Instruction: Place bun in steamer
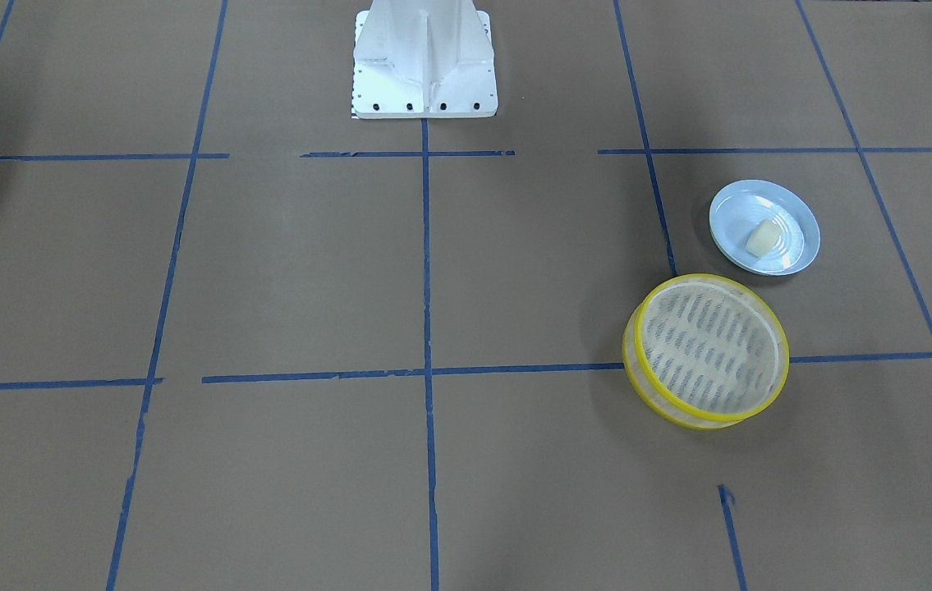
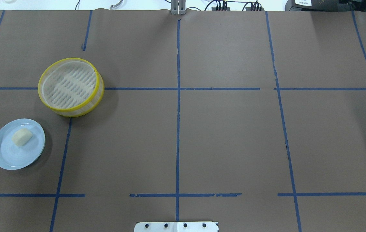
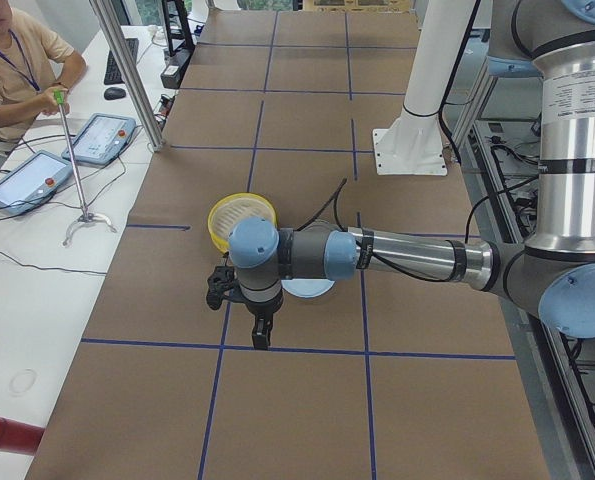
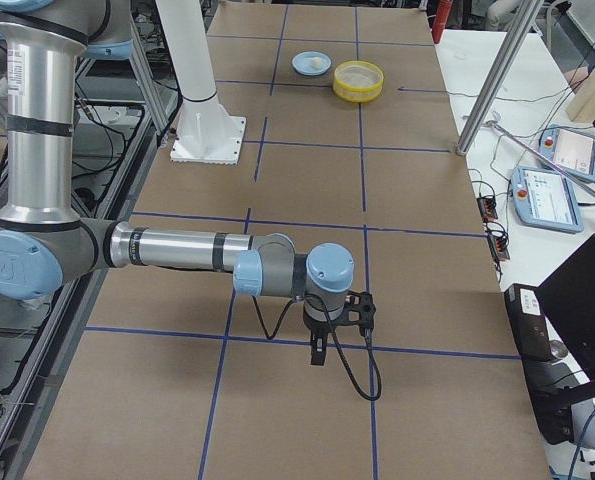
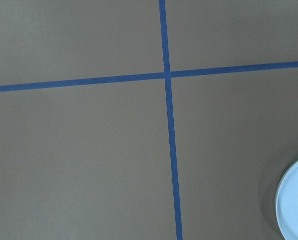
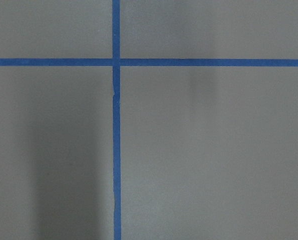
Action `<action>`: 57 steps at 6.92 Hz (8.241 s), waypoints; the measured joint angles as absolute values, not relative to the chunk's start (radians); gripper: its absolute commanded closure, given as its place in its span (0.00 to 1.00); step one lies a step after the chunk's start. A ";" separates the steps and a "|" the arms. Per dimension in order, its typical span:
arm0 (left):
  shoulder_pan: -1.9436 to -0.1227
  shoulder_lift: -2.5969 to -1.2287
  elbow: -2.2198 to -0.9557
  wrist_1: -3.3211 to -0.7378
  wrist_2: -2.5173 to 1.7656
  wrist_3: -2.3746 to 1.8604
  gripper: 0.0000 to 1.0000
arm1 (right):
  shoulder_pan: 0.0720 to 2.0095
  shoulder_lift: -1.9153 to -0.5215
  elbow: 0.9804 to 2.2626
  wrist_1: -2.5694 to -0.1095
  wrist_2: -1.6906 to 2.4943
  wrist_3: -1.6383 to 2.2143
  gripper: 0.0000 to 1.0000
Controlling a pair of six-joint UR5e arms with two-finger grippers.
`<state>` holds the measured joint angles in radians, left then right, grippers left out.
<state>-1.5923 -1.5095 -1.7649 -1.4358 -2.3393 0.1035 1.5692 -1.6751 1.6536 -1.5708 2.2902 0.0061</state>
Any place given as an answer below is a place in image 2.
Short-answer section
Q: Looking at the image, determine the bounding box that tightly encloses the white steamed bun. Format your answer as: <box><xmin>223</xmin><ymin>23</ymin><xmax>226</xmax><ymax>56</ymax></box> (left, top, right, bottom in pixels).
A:
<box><xmin>11</xmin><ymin>128</ymin><xmax>34</xmax><ymax>147</ymax></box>

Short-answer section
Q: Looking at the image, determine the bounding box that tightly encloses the yellow round steamer basket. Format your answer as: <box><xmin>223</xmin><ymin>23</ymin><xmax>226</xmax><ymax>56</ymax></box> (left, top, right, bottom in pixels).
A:
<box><xmin>37</xmin><ymin>58</ymin><xmax>105</xmax><ymax>118</ymax></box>

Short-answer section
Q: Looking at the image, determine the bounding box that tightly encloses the brown paper table cover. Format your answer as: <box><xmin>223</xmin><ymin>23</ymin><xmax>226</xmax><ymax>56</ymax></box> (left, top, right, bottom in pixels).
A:
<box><xmin>0</xmin><ymin>9</ymin><xmax>366</xmax><ymax>232</ymax></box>

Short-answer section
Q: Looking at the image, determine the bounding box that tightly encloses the black power strip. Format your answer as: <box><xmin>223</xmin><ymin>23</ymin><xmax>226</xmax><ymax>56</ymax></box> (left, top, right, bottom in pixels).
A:
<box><xmin>205</xmin><ymin>0</ymin><xmax>264</xmax><ymax>11</ymax></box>

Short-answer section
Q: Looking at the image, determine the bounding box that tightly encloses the black box device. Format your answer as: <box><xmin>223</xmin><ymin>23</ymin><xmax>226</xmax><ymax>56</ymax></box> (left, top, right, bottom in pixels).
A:
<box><xmin>285</xmin><ymin>0</ymin><xmax>352</xmax><ymax>12</ymax></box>

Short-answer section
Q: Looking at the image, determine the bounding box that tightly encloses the light blue plate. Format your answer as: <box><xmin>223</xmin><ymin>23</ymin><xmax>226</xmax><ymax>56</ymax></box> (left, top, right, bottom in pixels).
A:
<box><xmin>0</xmin><ymin>118</ymin><xmax>46</xmax><ymax>170</ymax></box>

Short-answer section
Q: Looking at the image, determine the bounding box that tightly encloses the silver aluminium post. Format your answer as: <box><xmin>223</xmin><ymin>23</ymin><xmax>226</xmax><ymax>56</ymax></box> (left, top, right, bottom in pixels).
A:
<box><xmin>169</xmin><ymin>0</ymin><xmax>187</xmax><ymax>15</ymax></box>

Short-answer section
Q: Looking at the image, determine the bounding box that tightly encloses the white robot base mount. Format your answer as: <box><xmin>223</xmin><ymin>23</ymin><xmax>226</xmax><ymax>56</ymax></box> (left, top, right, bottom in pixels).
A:
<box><xmin>134</xmin><ymin>221</ymin><xmax>219</xmax><ymax>232</ymax></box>

